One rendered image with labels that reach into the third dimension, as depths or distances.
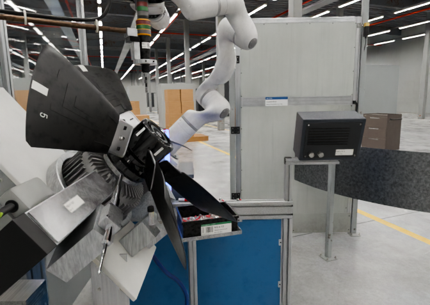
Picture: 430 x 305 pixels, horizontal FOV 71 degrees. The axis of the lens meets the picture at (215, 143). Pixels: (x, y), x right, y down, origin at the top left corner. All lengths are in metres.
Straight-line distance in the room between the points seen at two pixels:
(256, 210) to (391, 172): 1.27
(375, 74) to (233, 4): 9.62
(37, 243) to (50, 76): 0.32
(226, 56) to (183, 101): 7.68
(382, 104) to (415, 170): 8.78
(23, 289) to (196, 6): 1.07
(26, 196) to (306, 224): 2.71
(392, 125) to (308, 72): 4.90
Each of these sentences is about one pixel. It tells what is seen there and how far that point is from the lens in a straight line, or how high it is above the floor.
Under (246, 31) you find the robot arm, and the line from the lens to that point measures 1.43.
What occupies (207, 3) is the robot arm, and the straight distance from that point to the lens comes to 1.30.
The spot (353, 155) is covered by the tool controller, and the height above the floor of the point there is 1.07.
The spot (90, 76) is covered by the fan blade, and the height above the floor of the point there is 1.39.
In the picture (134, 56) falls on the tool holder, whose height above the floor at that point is 1.44.
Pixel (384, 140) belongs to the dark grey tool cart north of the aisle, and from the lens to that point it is 7.50.
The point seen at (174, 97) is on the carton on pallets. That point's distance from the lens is 9.13.
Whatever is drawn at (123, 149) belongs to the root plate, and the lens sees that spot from 0.82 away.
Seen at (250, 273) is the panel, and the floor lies 0.51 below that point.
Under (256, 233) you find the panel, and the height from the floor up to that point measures 0.71.
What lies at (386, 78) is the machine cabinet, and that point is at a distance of 11.17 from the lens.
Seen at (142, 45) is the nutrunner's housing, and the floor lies 1.48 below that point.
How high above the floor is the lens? 1.32
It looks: 9 degrees down
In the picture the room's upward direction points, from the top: 1 degrees counter-clockwise
